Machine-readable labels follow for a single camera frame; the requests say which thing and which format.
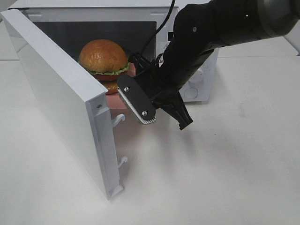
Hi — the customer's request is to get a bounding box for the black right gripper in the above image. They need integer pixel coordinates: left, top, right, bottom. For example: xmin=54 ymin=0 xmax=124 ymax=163
xmin=135 ymin=53 xmax=193 ymax=130

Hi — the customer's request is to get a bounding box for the round white door button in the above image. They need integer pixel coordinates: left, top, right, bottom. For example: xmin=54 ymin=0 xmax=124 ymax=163
xmin=184 ymin=88 xmax=198 ymax=99

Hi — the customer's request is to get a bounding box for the pink round plate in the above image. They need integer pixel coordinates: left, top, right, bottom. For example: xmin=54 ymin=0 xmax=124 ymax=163
xmin=106 ymin=63 xmax=135 ymax=110

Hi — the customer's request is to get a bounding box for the burger with lettuce and tomato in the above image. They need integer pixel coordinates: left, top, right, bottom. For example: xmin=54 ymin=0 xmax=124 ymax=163
xmin=78 ymin=39 xmax=130 ymax=95

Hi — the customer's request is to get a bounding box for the white microwave door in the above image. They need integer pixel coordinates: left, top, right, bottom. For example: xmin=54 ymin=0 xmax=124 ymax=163
xmin=1 ymin=9 xmax=127 ymax=199

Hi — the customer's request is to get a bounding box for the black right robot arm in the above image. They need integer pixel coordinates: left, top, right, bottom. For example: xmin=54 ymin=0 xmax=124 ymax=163
xmin=137 ymin=0 xmax=300 ymax=129

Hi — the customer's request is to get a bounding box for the white lower microwave knob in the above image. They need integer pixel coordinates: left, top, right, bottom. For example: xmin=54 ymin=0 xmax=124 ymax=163
xmin=189 ymin=68 xmax=204 ymax=83

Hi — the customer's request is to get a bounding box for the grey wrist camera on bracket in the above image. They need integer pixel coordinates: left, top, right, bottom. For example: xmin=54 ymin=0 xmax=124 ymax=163
xmin=117 ymin=75 xmax=156 ymax=125

